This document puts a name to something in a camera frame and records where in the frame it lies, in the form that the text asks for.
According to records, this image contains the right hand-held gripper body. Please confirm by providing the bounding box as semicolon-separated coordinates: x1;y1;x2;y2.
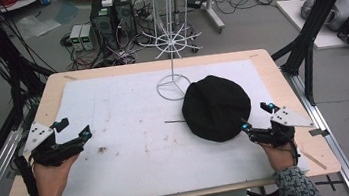
246;103;318;152

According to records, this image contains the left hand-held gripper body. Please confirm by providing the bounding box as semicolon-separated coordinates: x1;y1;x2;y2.
18;115;84;172

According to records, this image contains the black hat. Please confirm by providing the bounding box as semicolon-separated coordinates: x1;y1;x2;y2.
177;70;256;147

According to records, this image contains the person's left hand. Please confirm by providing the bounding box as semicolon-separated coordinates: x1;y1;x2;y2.
30;152;86;196

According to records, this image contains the person's right hand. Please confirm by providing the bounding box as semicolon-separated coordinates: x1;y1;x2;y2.
259;136;302;174

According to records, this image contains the grey tape piece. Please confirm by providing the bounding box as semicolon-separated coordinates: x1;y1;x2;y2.
307;126;331;139

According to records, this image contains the long tan tape strip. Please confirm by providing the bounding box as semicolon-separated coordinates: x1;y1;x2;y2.
299;145;328;174

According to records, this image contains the white table mat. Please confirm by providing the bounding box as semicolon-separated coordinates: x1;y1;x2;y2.
42;52;312;196

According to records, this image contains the thin black stick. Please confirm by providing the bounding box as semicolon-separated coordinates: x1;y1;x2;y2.
164;118;187;126

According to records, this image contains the grey power supply unit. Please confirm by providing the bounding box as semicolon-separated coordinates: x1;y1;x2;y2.
67;24;86;53
78;22;99;52

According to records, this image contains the white floor platform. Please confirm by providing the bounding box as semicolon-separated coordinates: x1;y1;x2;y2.
275;0;349;55

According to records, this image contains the clear plastic sheet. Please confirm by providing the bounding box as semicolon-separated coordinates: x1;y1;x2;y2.
13;10;64;41

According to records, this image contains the black computer tower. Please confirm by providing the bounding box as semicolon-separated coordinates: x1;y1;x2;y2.
87;0;121;52
112;0;139;40

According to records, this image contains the white cart leg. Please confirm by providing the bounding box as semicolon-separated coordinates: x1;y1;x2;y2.
201;0;227;36

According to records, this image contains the grey rounded shell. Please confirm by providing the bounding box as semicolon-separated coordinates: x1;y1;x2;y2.
299;0;349;37

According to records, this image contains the round white table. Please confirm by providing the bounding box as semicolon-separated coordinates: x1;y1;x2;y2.
0;0;48;14

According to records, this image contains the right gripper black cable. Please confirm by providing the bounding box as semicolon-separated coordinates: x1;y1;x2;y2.
287;137;302;167

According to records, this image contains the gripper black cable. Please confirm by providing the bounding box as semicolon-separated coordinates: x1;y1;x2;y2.
13;153;40;196
287;137;302;167

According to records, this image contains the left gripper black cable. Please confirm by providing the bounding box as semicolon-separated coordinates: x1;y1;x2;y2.
13;153;40;196

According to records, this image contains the tangle of cables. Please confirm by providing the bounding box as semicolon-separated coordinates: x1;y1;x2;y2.
59;24;146;73

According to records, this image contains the white wire rack stand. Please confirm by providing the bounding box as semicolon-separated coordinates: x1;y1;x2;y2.
129;0;225;106

